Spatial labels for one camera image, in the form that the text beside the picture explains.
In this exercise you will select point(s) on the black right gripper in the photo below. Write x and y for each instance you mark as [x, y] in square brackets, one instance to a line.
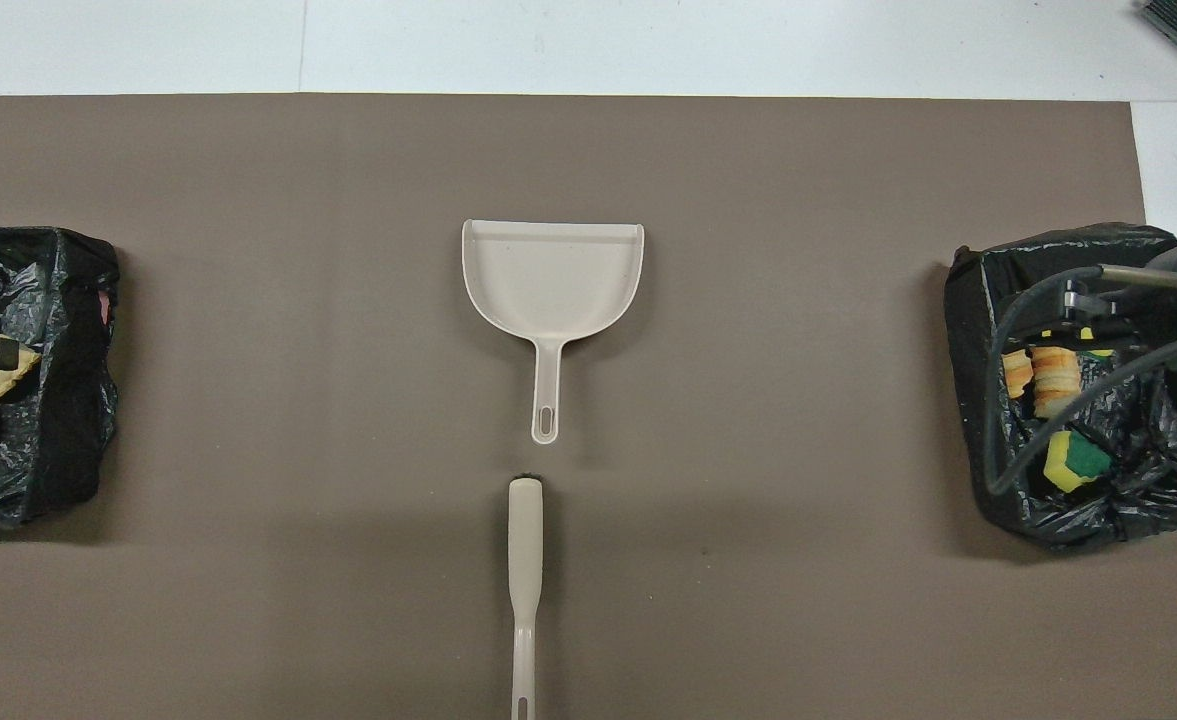
[1173, 318]

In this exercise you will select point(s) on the large yellow sponge piece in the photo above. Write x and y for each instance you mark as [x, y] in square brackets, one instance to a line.
[1100, 352]

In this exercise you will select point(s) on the striped croissant piece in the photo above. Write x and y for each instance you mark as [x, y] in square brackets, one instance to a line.
[1056, 378]

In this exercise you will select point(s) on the green and yellow sponge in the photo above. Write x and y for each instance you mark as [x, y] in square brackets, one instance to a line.
[1076, 460]

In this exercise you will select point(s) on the beige plastic dustpan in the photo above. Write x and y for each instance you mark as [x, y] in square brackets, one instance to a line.
[548, 280]

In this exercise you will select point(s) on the beige brush with black bristles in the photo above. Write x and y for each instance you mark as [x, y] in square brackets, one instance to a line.
[525, 540]

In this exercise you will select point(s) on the black bag lined bin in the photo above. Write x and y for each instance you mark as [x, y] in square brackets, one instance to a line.
[1118, 500]
[58, 400]

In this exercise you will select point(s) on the brown table mat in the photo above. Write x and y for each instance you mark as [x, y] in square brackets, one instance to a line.
[248, 500]

